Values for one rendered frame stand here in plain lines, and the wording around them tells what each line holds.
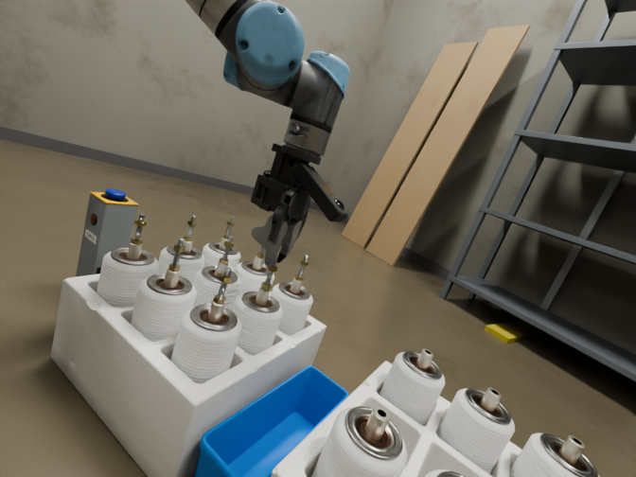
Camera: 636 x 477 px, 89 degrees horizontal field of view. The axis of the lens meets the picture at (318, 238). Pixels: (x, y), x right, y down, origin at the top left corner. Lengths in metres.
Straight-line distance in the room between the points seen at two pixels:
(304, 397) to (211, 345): 0.33
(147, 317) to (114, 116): 2.44
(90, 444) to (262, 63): 0.63
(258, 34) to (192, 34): 2.66
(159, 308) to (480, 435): 0.56
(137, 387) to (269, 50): 0.52
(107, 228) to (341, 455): 0.65
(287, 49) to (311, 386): 0.64
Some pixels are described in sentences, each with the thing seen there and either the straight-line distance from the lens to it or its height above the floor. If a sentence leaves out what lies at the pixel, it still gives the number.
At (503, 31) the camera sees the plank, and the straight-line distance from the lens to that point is 3.06.
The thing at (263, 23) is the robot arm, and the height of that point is 0.66.
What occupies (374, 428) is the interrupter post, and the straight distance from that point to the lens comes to 0.46.
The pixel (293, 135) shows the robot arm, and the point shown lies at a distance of 0.56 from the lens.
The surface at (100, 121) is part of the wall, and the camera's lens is 2.95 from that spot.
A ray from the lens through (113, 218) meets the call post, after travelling 0.83.
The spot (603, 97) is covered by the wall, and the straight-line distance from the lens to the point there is 2.74.
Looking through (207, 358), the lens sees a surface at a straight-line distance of 0.55.
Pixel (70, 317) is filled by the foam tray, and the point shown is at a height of 0.12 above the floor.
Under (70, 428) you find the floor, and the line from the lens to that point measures 0.74.
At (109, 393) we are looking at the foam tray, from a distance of 0.70.
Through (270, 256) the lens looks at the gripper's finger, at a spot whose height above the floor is 0.36.
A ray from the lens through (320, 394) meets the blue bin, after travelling 0.77.
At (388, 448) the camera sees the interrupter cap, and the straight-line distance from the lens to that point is 0.46.
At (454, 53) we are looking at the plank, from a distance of 3.17.
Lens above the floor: 0.54
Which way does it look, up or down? 13 degrees down
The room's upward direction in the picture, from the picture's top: 19 degrees clockwise
